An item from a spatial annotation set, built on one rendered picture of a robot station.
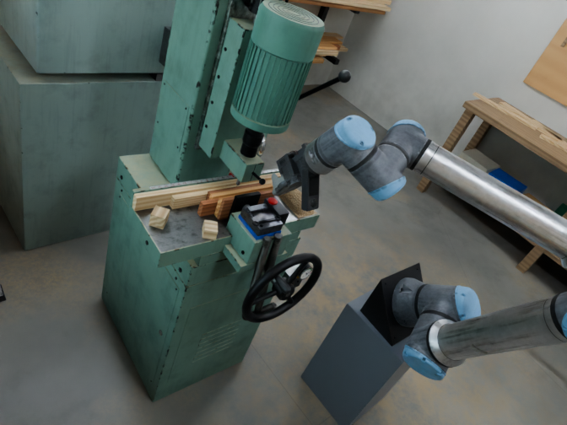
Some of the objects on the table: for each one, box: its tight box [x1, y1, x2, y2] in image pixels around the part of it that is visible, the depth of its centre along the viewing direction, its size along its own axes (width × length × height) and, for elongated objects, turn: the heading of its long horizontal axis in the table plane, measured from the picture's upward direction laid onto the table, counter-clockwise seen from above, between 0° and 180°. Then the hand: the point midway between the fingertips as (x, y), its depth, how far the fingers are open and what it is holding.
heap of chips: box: [278, 189, 317, 218], centre depth 156 cm, size 9×14×4 cm, turn 15°
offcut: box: [149, 205, 170, 229], centre depth 126 cm, size 4×4×4 cm
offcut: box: [203, 220, 218, 239], centre depth 130 cm, size 4×5×3 cm
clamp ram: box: [228, 191, 261, 219], centre depth 137 cm, size 9×8×9 cm
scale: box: [149, 169, 279, 190], centre depth 145 cm, size 50×1×1 cm, turn 105°
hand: (277, 194), depth 131 cm, fingers closed
